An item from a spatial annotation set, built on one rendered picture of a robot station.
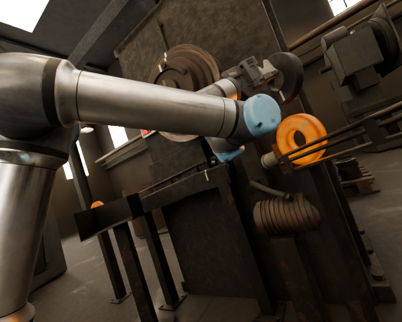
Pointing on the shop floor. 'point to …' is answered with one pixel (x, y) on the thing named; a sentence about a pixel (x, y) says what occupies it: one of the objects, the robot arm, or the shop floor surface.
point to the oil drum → (151, 211)
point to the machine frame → (156, 144)
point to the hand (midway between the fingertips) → (276, 74)
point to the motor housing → (293, 250)
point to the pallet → (354, 176)
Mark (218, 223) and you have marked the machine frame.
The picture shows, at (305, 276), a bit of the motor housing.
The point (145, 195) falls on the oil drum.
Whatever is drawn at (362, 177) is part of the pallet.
